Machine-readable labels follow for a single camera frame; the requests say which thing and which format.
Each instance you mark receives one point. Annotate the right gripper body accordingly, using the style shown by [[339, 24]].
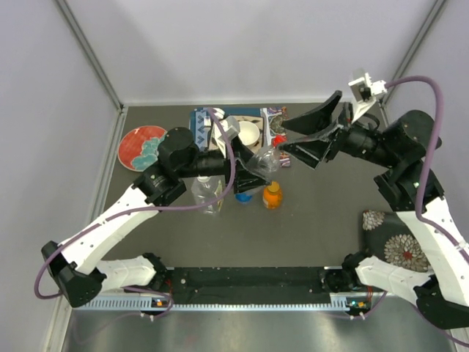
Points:
[[345, 119]]

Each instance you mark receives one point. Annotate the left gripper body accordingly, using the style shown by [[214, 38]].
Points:
[[236, 154]]

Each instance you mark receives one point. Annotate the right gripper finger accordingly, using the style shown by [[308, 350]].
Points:
[[311, 150], [316, 119]]

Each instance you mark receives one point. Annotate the clear plastic bottle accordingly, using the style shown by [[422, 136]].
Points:
[[266, 161]]

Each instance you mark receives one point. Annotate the red bottle cap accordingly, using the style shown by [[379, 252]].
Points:
[[278, 140]]

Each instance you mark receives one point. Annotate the clear bottle white cap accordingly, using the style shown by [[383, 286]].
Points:
[[204, 190]]

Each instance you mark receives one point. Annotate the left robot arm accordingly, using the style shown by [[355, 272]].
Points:
[[76, 264]]

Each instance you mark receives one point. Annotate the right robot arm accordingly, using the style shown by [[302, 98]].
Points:
[[441, 294]]

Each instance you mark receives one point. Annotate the blue label water bottle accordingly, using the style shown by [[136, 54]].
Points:
[[244, 197]]

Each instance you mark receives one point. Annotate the orange juice bottle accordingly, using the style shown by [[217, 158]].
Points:
[[272, 195]]

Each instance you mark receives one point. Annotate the white ceramic bowl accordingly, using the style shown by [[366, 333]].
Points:
[[249, 133]]

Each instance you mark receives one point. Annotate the square floral beige plate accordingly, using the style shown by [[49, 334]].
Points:
[[258, 121]]

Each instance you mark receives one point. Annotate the blue patterned placemat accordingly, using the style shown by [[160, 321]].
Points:
[[201, 124]]

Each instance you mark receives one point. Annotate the red and teal plate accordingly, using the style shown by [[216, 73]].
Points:
[[138, 149]]

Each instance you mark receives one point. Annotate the black floral square plate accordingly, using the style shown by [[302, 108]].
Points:
[[385, 236]]

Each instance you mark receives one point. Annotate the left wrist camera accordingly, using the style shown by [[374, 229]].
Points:
[[231, 127]]

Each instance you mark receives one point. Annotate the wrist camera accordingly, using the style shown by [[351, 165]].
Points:
[[231, 127], [365, 92]]

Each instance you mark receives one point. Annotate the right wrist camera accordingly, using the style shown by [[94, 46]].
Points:
[[365, 92]]

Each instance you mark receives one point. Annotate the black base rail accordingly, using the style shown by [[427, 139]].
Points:
[[254, 285]]

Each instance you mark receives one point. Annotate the grey slotted cable duct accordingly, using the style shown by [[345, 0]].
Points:
[[157, 304]]

